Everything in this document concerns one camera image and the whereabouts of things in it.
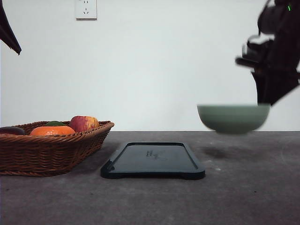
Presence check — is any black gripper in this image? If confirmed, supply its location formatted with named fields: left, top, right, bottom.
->
left=236, top=35, right=300, bottom=105

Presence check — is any red yellow apple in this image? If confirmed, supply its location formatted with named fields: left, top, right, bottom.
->
left=69, top=116, right=99, bottom=132

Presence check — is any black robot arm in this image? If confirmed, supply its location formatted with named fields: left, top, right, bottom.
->
left=236, top=0, right=300, bottom=105

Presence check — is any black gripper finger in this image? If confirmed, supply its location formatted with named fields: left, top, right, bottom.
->
left=0, top=0, right=21, bottom=55

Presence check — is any brown wicker basket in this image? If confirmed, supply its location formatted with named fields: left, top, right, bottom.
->
left=0, top=121, right=114, bottom=177

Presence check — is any light green ceramic bowl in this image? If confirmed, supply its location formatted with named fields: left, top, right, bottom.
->
left=197, top=105, right=271, bottom=135

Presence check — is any white wall socket left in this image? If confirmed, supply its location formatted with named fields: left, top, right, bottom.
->
left=75, top=0, right=98, bottom=21

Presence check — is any dark green fruit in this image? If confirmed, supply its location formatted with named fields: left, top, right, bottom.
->
left=45, top=121, right=66, bottom=126

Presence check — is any dark teal rectangular tray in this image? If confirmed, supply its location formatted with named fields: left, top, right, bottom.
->
left=101, top=142, right=205, bottom=180

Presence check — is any dark purple fruit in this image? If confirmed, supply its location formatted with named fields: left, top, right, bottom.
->
left=0, top=126, right=25, bottom=135

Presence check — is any orange tangerine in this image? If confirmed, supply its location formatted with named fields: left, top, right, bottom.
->
left=30, top=126, right=76, bottom=135

